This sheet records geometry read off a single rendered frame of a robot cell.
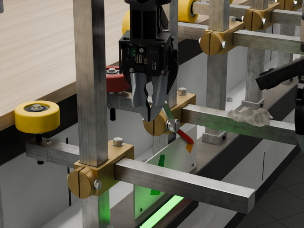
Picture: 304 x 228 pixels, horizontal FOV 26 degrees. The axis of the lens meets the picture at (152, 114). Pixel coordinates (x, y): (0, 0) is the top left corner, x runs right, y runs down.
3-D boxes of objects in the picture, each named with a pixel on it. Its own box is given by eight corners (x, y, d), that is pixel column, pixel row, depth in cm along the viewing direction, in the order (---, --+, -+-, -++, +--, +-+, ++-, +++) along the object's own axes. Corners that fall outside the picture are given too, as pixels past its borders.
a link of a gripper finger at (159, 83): (144, 132, 103) (144, 75, 100) (150, 118, 109) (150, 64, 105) (164, 133, 103) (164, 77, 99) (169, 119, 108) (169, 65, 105)
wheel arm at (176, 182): (254, 210, 104) (256, 186, 103) (246, 220, 102) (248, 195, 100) (37, 154, 124) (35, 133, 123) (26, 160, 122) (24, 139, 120)
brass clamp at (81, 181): (137, 171, 118) (137, 145, 116) (95, 203, 107) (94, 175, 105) (108, 163, 121) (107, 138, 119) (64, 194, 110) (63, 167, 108)
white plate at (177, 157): (197, 166, 143) (198, 124, 139) (136, 220, 122) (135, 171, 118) (195, 166, 143) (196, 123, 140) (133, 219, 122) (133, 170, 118)
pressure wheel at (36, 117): (57, 151, 127) (54, 95, 123) (66, 169, 120) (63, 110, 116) (16, 157, 125) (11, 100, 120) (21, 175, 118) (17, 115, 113)
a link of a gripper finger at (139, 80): (125, 130, 104) (124, 74, 100) (132, 117, 109) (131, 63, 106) (144, 132, 103) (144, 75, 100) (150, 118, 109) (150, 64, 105)
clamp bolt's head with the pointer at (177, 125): (202, 139, 138) (177, 118, 125) (199, 150, 138) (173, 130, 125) (194, 137, 139) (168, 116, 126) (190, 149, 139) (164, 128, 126)
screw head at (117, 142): (125, 144, 117) (125, 138, 116) (119, 148, 115) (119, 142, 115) (116, 141, 118) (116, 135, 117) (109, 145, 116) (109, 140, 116)
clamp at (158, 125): (196, 116, 138) (196, 93, 136) (165, 139, 127) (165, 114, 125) (172, 111, 140) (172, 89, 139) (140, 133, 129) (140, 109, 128)
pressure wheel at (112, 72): (138, 117, 144) (137, 66, 140) (118, 129, 138) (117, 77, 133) (107, 110, 148) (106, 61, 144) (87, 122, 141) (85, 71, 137)
